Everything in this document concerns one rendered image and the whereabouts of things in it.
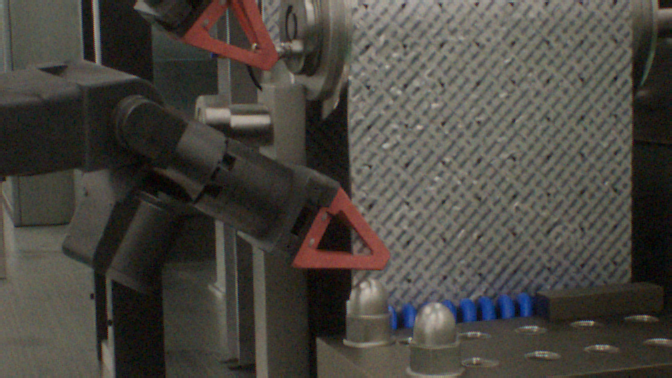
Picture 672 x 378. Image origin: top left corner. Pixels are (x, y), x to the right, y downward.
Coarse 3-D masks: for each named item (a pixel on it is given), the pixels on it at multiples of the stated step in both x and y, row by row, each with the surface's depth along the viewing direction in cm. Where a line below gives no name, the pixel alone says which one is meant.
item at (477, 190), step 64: (384, 128) 92; (448, 128) 94; (512, 128) 96; (576, 128) 97; (384, 192) 93; (448, 192) 95; (512, 192) 96; (576, 192) 98; (448, 256) 95; (512, 256) 97; (576, 256) 99
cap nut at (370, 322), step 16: (368, 288) 85; (352, 304) 86; (368, 304) 85; (384, 304) 85; (352, 320) 85; (368, 320) 85; (384, 320) 85; (352, 336) 86; (368, 336) 85; (384, 336) 85
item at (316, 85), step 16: (336, 0) 91; (640, 0) 99; (336, 16) 91; (640, 16) 99; (336, 32) 91; (640, 32) 99; (336, 48) 92; (320, 64) 94; (304, 80) 98; (320, 80) 94; (320, 96) 95
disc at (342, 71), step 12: (348, 0) 90; (348, 12) 90; (348, 24) 90; (348, 36) 90; (348, 48) 90; (348, 60) 90; (336, 72) 92; (348, 72) 91; (336, 84) 92; (336, 96) 93; (312, 108) 99; (324, 108) 96; (336, 108) 94; (324, 120) 96
